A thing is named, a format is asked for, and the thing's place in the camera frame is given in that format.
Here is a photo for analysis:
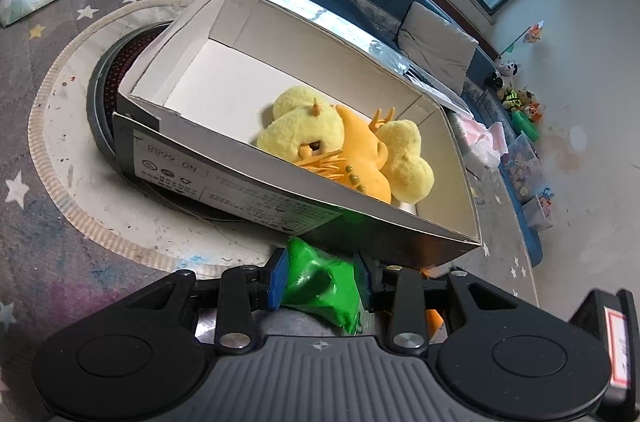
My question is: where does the beige cushion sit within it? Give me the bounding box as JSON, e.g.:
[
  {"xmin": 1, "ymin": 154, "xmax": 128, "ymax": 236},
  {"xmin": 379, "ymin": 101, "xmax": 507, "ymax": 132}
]
[{"xmin": 397, "ymin": 1, "xmax": 478, "ymax": 96}]

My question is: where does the cardboard box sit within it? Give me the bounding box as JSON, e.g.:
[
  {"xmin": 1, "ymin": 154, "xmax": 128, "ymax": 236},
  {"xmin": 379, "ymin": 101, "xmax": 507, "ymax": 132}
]
[{"xmin": 112, "ymin": 0, "xmax": 482, "ymax": 270}]

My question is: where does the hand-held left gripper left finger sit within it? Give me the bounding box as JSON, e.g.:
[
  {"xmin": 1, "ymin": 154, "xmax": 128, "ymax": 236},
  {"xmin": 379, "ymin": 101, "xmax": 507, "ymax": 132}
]
[{"xmin": 117, "ymin": 247, "xmax": 290, "ymax": 355}]

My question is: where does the small clear storage bin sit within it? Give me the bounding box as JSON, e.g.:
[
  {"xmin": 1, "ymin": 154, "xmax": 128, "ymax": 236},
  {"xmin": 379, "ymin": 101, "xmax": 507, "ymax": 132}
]
[{"xmin": 522, "ymin": 189, "xmax": 556, "ymax": 231}]

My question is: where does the pink cloth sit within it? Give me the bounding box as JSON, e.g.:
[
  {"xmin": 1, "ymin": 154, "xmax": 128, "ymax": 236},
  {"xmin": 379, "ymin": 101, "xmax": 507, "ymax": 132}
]
[{"xmin": 460, "ymin": 119, "xmax": 516, "ymax": 168}]

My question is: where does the orange packet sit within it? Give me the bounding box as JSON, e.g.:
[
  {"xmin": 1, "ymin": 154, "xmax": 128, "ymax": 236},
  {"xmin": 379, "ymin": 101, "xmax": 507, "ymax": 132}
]
[{"xmin": 420, "ymin": 265, "xmax": 451, "ymax": 335}]

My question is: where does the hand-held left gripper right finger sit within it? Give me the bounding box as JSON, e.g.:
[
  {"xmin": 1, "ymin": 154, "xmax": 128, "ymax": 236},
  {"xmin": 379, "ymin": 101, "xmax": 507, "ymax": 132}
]
[{"xmin": 354, "ymin": 252, "xmax": 521, "ymax": 353}]

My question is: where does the pile of plush toys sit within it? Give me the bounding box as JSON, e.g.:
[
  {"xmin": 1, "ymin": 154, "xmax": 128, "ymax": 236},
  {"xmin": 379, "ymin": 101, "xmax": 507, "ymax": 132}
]
[{"xmin": 502, "ymin": 87, "xmax": 544, "ymax": 123}]

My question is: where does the colourful pinwheel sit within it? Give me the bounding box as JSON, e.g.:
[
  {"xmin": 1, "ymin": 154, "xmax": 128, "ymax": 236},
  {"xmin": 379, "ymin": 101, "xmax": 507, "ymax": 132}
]
[{"xmin": 500, "ymin": 22, "xmax": 546, "ymax": 58}]

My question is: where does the black and white plush cow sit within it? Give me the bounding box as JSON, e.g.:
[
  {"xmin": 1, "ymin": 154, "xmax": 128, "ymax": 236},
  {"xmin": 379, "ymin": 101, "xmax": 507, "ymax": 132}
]
[{"xmin": 490, "ymin": 61, "xmax": 521, "ymax": 90}]

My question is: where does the round beige mat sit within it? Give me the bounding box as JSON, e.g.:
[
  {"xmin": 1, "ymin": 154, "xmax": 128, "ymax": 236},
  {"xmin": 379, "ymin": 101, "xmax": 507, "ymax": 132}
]
[{"xmin": 27, "ymin": 0, "xmax": 306, "ymax": 278}]

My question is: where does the yellow plush chick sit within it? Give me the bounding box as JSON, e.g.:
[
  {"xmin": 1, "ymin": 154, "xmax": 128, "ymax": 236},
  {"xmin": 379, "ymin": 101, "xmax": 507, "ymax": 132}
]
[
  {"xmin": 377, "ymin": 119, "xmax": 435, "ymax": 204},
  {"xmin": 257, "ymin": 86, "xmax": 347, "ymax": 179}
]

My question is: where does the round black induction cooker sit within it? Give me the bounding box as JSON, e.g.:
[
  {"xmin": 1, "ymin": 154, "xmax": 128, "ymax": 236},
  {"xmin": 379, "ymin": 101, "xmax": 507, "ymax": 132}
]
[{"xmin": 86, "ymin": 22, "xmax": 281, "ymax": 223}]

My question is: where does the green packet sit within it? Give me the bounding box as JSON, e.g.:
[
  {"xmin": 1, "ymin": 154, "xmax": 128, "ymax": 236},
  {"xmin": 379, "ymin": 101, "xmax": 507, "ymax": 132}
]
[{"xmin": 280, "ymin": 236, "xmax": 372, "ymax": 336}]

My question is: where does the white flat book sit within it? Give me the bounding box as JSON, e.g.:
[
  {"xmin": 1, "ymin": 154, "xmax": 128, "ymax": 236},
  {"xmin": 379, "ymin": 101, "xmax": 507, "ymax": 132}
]
[{"xmin": 404, "ymin": 62, "xmax": 473, "ymax": 115}]

